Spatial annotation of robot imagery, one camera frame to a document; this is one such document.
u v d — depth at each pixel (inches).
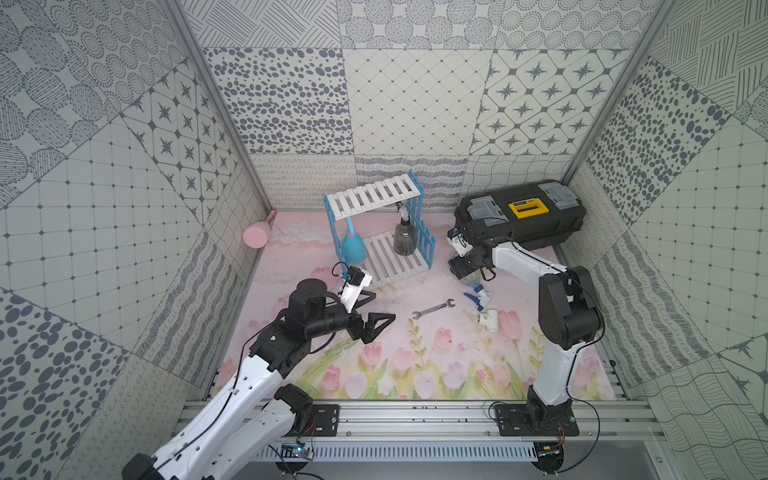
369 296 28.2
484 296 36.6
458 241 34.6
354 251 38.2
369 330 23.7
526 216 37.8
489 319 34.7
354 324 23.8
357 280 23.6
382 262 40.9
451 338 34.7
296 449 27.6
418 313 36.5
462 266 34.7
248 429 21.9
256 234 41.5
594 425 27.6
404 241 40.1
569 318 20.3
